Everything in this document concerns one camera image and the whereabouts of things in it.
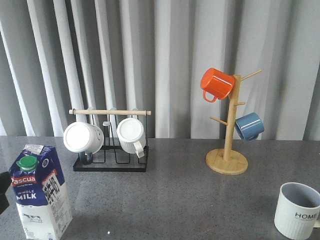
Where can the orange enamel mug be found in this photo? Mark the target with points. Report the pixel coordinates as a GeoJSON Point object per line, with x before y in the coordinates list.
{"type": "Point", "coordinates": [216, 85]}

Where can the grey curtain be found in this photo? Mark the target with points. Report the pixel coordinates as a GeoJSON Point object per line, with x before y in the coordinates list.
{"type": "Point", "coordinates": [56, 55]}

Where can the white smiley mug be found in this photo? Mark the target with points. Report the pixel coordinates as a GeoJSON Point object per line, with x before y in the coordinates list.
{"type": "Point", "coordinates": [85, 139]}

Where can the blue enamel mug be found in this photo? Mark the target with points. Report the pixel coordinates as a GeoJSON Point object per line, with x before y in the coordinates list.
{"type": "Point", "coordinates": [249, 126]}

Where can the cream HOME mug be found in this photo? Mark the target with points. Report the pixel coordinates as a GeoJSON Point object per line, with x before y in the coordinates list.
{"type": "Point", "coordinates": [298, 208]}

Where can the blue Pascual milk carton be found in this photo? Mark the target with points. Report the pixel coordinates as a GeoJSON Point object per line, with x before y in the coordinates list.
{"type": "Point", "coordinates": [41, 193]}

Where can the white ribbed mug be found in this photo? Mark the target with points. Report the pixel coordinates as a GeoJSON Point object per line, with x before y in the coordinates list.
{"type": "Point", "coordinates": [131, 135]}

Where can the black metal mug rack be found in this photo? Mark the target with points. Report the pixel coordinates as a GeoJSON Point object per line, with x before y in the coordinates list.
{"type": "Point", "coordinates": [111, 157]}

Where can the wooden mug tree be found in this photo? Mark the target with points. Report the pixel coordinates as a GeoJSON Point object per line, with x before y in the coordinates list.
{"type": "Point", "coordinates": [225, 160]}

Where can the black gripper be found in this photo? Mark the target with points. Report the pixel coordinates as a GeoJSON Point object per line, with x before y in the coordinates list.
{"type": "Point", "coordinates": [5, 182]}

